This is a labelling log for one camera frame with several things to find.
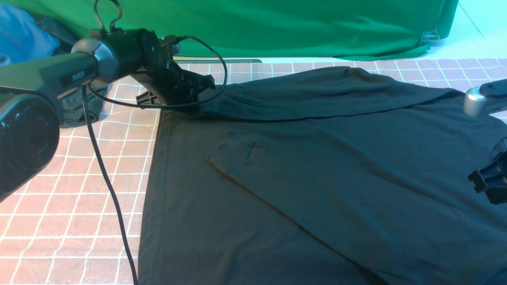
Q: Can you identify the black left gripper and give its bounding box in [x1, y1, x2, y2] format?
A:
[131, 61, 216, 109]

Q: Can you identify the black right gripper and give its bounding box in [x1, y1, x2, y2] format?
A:
[468, 137, 507, 205]

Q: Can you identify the gray long-sleeved shirt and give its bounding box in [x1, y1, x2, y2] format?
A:
[138, 67, 506, 285]

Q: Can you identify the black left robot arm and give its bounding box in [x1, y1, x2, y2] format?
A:
[0, 29, 215, 201]

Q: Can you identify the green backdrop cloth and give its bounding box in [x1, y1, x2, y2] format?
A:
[8, 0, 459, 61]

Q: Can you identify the dark gray crumpled garment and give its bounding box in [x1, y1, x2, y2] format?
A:
[33, 14, 105, 128]

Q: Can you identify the metal binder clip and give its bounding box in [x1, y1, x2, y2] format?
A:
[420, 30, 440, 46]

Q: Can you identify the blue crumpled garment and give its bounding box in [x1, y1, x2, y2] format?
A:
[0, 4, 60, 66]

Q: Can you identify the pink checkered tablecloth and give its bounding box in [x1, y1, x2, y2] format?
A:
[0, 59, 506, 285]

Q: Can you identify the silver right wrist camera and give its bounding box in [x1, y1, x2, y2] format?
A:
[463, 79, 507, 117]

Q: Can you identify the black left camera cable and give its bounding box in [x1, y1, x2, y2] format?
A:
[81, 0, 229, 285]

